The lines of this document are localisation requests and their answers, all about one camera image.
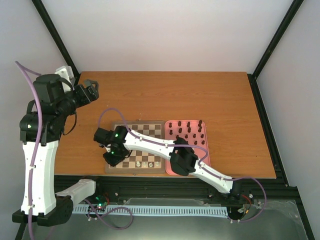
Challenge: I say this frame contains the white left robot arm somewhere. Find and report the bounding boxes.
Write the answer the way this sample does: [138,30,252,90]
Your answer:
[12,74,104,227]

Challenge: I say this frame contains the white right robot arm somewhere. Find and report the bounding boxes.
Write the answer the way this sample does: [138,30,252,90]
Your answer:
[93,125,241,198]

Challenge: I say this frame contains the green lit circuit board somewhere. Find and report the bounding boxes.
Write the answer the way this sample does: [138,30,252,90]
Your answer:
[95,193,110,210]

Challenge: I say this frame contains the wooden chessboard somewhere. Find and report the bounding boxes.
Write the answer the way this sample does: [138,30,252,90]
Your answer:
[105,120,166,175]

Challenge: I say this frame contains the pink piece tray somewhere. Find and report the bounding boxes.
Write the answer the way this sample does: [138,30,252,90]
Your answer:
[164,120,212,176]

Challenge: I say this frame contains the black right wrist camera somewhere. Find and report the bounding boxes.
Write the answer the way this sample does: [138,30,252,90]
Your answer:
[93,127,114,146]

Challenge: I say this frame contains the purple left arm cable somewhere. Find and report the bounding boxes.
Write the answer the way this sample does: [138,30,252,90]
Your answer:
[14,61,55,240]

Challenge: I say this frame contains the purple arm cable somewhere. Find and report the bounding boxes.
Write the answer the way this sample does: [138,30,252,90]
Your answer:
[14,61,55,240]
[97,107,268,201]

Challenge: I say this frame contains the left black frame post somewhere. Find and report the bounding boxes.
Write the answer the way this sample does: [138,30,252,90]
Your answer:
[31,0,81,81]

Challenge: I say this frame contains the black frame post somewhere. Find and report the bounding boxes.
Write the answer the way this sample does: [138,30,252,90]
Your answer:
[31,0,81,81]
[251,0,305,79]

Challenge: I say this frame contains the light blue cable duct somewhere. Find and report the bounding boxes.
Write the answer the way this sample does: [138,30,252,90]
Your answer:
[72,202,230,218]

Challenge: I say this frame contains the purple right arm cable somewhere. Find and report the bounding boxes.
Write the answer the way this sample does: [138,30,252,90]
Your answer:
[97,107,268,201]

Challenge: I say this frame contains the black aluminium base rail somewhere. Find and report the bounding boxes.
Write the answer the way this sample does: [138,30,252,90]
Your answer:
[53,176,300,208]

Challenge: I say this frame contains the right black frame post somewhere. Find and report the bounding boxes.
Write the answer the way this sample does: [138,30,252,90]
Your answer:
[251,0,305,79]

